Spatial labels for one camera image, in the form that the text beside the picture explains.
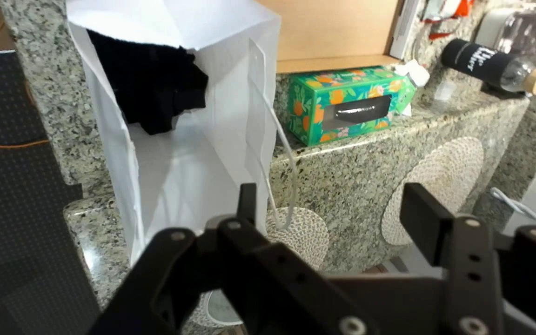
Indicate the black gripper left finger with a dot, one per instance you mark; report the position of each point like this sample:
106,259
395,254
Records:
158,263

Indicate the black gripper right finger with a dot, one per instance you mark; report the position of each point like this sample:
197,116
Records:
473,280

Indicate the clear glass plate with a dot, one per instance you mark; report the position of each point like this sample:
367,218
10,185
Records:
222,310

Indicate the round woven placemat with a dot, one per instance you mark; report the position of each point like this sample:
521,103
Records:
305,239
441,179

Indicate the green floral tissue box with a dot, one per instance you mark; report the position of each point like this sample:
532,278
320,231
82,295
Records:
307,112

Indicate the black bottle with cork cap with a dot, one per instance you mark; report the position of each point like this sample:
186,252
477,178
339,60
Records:
473,58

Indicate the grey metallic device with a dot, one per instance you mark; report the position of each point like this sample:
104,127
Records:
510,29

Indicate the shallow cardboard box tray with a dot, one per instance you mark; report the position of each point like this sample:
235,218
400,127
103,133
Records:
330,30

